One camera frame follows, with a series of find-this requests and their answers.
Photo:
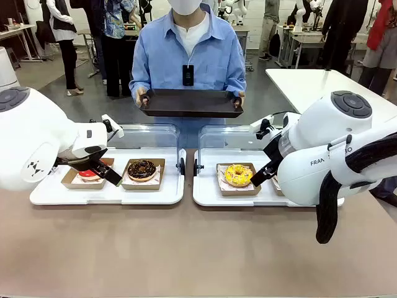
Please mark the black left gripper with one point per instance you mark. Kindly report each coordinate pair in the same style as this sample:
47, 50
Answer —
83, 159

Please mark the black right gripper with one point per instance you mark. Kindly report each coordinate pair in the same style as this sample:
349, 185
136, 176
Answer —
274, 152

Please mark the cardboard tray of purple donut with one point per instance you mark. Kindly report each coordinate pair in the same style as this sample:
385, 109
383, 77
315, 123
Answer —
276, 187

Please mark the chocolate glazed donut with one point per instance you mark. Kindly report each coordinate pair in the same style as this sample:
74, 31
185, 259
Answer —
142, 170

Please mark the black serving tray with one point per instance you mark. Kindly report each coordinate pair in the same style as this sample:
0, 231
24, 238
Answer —
190, 104

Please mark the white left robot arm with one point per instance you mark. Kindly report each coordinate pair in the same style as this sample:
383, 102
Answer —
31, 139

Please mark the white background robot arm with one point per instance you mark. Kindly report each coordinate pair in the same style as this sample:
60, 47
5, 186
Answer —
300, 15

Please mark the person's right forearm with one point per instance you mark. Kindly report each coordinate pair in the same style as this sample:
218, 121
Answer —
136, 82

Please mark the person's left forearm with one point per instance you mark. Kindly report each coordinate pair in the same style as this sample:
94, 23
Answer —
239, 82

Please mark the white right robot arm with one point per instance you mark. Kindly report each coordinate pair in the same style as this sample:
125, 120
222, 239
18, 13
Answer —
322, 149

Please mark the red glazed donut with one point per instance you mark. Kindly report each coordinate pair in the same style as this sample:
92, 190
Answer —
87, 177

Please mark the yellow sprinkled donut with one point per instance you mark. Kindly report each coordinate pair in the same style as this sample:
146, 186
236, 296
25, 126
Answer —
239, 175

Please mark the cardboard tray of yellow donut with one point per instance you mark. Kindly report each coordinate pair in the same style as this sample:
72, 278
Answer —
240, 191

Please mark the cardboard tray of red donut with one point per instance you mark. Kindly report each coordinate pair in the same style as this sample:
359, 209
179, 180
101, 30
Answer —
77, 183

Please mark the person in blue patterned shirt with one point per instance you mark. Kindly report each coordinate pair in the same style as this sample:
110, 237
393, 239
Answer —
114, 28

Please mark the person in black vest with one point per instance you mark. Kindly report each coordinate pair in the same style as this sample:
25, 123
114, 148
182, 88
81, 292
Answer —
63, 28

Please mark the person in grey-green shirt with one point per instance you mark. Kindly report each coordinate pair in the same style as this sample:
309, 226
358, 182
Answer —
269, 21

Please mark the person in dark shirt and jeans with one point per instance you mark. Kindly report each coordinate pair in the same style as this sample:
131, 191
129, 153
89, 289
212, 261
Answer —
93, 18

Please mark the person in black clothes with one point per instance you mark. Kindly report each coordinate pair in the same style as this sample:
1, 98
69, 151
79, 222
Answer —
344, 25

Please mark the person with red scarf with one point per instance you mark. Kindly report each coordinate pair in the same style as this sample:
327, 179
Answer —
381, 37

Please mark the person's left hand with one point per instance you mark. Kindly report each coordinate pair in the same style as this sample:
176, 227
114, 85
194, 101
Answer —
240, 98

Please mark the person's right hand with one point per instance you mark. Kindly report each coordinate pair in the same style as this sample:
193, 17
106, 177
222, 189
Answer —
142, 94

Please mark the white display tray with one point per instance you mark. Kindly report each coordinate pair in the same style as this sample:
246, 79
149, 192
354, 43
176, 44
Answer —
149, 197
211, 198

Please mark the clear display lid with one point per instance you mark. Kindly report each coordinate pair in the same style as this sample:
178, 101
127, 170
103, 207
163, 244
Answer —
229, 138
145, 136

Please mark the large white table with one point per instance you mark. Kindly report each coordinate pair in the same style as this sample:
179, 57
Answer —
304, 83

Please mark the black clip-on badge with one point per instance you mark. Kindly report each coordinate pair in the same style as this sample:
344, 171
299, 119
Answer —
188, 75

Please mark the black backpack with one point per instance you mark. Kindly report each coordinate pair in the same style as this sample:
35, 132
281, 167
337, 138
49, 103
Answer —
274, 43

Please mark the white air purifier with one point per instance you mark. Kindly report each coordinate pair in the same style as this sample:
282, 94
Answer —
7, 71

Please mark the grey background workbench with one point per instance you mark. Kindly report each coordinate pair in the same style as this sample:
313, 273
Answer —
307, 38

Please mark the light wooden background table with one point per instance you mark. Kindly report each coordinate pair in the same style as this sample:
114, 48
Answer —
15, 31

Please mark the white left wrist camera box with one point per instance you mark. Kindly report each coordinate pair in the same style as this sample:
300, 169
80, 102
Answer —
115, 128

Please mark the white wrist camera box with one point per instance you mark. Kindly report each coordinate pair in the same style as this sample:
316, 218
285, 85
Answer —
115, 128
263, 124

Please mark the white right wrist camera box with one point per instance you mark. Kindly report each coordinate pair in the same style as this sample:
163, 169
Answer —
263, 124

